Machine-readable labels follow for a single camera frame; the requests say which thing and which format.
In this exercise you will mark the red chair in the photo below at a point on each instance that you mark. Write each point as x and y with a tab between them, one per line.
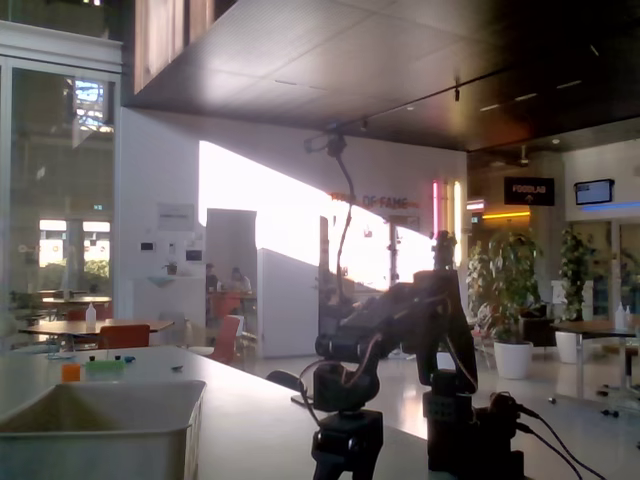
226	340

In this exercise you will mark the tall plant in white pot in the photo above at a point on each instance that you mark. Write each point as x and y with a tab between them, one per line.
575	270

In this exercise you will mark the white partition cabinet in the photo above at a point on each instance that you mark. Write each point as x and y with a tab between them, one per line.
287	305

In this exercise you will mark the seated person in dark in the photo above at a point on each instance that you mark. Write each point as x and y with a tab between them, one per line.
212	280

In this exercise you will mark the white light tube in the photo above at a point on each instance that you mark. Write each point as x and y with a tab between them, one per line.
457	220

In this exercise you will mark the wooden cafe table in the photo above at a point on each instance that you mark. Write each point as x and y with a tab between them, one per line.
75	327

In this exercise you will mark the seated person in light top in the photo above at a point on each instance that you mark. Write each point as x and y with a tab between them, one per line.
241	280

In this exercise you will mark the light blue flat piece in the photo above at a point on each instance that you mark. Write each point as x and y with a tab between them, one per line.
60	356

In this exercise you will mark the wall monitor screen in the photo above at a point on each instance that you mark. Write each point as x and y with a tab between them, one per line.
593	192

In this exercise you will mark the small potted shelf plant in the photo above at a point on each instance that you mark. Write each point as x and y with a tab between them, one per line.
171	267

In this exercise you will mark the orange block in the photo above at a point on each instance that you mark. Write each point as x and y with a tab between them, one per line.
71	372

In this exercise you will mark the dark wooden table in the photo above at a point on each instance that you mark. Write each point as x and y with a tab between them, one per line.
595	327

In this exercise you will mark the black chair back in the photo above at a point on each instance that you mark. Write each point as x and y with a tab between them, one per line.
282	379

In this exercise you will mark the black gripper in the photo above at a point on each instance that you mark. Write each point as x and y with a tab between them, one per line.
334	389

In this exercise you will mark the large leafy potted plant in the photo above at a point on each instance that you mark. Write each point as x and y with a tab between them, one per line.
510	285

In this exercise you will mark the pink neon tube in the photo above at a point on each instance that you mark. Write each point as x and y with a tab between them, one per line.
435	210

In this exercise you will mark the dark climbing plant column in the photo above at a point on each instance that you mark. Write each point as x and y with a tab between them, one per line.
444	250

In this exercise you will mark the orange chair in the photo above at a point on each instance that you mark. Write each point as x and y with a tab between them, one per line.
124	336

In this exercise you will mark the white wall poster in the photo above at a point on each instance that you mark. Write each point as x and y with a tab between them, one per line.
175	216

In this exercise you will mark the white squeeze bottle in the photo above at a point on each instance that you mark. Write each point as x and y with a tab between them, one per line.
90	316

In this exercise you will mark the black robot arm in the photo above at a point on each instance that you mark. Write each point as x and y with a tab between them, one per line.
440	310

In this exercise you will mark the black gooseneck clamp holder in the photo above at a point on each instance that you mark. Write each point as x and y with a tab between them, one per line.
341	250

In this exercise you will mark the clear bottle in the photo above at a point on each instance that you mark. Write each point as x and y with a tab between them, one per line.
620	316

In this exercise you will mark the green flat block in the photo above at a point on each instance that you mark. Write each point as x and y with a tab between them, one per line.
105	366

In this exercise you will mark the webcam on gooseneck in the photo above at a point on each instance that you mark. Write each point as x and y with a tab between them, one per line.
325	142

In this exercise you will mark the black foodlab sign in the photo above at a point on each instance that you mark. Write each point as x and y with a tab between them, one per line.
529	191

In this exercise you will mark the white plastic bin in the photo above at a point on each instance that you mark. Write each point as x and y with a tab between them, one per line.
100	440

